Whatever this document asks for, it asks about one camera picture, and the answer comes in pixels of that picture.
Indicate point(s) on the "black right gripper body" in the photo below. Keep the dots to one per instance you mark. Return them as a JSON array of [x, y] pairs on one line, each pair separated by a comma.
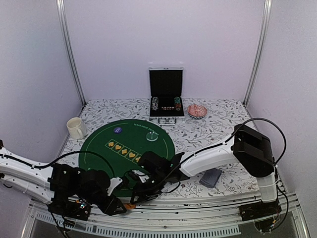
[[155, 185]]

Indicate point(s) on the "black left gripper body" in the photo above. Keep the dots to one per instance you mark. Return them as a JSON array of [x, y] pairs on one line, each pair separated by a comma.
[[82, 193]]

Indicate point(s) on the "orange big blind button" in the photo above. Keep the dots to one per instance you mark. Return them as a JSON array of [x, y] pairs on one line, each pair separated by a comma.
[[129, 206]]

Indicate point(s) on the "purple small blind button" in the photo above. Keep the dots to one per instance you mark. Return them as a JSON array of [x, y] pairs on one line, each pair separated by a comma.
[[117, 130]]

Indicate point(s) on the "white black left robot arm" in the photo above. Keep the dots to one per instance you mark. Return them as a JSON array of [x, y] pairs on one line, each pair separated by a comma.
[[67, 191]]

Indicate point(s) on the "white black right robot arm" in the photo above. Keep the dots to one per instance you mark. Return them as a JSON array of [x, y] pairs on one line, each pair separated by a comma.
[[245, 146]]

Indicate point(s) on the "clear dealer button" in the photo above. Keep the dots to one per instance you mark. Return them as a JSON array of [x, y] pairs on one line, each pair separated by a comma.
[[151, 136]]

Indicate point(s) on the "green round poker mat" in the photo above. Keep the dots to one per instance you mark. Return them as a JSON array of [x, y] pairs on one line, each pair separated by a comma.
[[118, 153]]

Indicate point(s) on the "blue playing card deck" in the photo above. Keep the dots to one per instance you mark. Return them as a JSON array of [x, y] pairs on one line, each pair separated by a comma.
[[210, 178]]

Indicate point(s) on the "cream ceramic mug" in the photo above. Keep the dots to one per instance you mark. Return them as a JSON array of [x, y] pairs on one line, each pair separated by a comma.
[[76, 128]]

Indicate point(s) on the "red dice row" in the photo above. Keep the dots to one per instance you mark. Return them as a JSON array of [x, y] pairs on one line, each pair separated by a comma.
[[167, 108]]

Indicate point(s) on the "floral white tablecloth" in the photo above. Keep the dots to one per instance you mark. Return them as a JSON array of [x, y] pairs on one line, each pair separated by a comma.
[[188, 135]]

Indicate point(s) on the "red blue patterned bowl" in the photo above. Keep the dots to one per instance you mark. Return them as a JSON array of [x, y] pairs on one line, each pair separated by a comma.
[[197, 111]]

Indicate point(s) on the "left poker chip row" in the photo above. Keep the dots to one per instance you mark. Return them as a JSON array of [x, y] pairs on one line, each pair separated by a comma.
[[155, 103]]

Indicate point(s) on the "poker chip row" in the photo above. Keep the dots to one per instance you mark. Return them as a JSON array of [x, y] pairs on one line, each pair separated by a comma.
[[177, 103], [155, 103]]

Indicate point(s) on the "right poker chip row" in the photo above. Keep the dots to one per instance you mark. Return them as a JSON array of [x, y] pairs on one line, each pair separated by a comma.
[[177, 103]]

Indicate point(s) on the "aluminium poker chip case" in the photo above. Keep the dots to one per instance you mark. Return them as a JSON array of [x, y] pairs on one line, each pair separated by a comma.
[[166, 84]]

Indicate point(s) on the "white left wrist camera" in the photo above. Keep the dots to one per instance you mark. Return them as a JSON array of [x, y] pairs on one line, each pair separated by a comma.
[[114, 183]]

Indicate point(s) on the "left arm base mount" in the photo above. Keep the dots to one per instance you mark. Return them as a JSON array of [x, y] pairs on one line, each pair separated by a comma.
[[79, 209]]

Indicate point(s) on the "front aluminium rail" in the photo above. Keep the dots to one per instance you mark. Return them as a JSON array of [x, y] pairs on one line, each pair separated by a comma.
[[202, 217]]

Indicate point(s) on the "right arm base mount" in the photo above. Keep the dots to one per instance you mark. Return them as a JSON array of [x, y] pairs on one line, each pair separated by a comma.
[[264, 215]]

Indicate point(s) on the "left aluminium frame post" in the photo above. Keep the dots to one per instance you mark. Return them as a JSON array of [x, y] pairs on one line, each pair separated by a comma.
[[70, 55]]

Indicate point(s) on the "aluminium frame post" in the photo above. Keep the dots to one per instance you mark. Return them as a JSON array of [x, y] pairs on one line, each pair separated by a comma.
[[70, 55], [259, 51]]

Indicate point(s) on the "right aluminium frame post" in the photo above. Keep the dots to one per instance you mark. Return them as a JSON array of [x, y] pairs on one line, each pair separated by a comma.
[[259, 51]]

